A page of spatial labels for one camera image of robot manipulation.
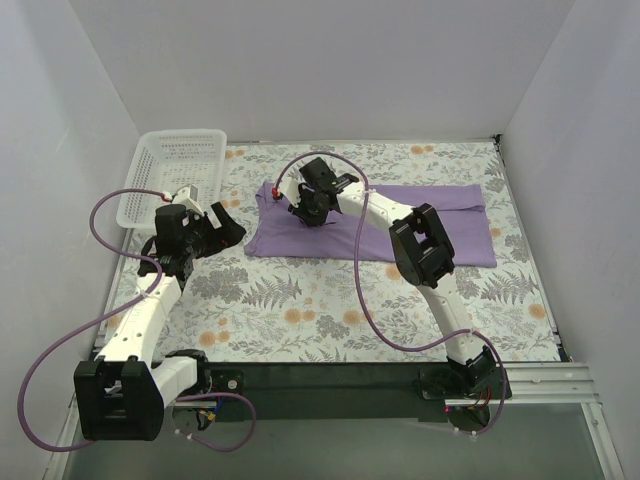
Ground purple t shirt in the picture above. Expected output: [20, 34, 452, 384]
[244, 182, 497, 268]

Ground white plastic mesh basket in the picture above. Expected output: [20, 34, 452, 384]
[116, 129, 227, 231]

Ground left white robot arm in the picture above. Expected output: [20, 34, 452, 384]
[73, 202, 246, 441]

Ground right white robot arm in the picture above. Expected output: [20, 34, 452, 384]
[272, 152, 508, 398]

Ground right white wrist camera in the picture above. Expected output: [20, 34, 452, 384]
[272, 178, 300, 208]

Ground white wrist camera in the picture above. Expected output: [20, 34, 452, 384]
[171, 184, 204, 216]
[272, 178, 300, 208]

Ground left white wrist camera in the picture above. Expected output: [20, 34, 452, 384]
[171, 184, 204, 216]

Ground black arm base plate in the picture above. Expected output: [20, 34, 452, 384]
[175, 362, 512, 425]

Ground aluminium frame rail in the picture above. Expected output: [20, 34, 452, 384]
[64, 359, 626, 480]

